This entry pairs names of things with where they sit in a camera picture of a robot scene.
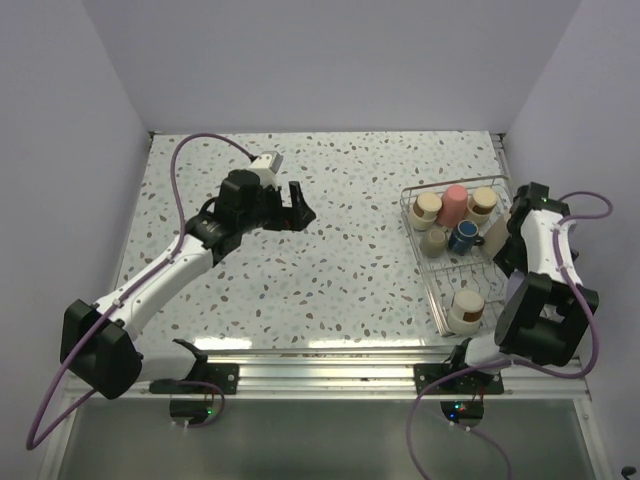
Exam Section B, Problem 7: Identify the dark blue ceramic mug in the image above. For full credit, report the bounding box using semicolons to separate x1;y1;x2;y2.
447;220;485;255

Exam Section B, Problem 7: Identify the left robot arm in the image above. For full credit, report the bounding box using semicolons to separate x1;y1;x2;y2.
60;169;316;400

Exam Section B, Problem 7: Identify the wire dish rack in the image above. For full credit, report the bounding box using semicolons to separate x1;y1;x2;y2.
400;175;514;338

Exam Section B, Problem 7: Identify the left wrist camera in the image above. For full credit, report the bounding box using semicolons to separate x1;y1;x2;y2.
248;151;283;188

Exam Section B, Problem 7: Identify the aluminium frame rail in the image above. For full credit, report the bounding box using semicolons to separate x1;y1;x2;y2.
62;349;594;401

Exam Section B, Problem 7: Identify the steel tumbler cork band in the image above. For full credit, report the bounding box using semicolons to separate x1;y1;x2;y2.
408;192;442;231

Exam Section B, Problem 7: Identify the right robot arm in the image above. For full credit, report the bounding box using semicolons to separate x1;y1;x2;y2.
443;182;599;393

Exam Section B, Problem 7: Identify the red plastic cup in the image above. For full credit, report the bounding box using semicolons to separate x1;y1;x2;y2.
436;184;468;228

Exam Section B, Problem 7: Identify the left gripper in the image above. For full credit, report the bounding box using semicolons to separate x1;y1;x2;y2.
238;181;314;233

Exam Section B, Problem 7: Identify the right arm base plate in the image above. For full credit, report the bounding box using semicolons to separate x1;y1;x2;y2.
413;363;505;396

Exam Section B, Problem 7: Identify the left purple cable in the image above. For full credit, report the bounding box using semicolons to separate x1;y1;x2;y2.
25;132;259;454

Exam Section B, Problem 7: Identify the grey ceramic mug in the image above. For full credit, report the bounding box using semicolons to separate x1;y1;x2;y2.
419;228;448;258

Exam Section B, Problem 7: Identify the steel tumbler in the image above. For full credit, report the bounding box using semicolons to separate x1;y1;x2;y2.
465;186;499;226
446;288;485;335

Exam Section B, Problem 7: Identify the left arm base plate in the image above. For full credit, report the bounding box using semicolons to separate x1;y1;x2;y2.
149;363;240;395

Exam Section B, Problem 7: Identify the purple plastic cup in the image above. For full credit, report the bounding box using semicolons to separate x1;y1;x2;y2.
504;270;526;306

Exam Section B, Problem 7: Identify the beige plastic cup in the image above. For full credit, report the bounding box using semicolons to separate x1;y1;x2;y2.
480;211;510;259

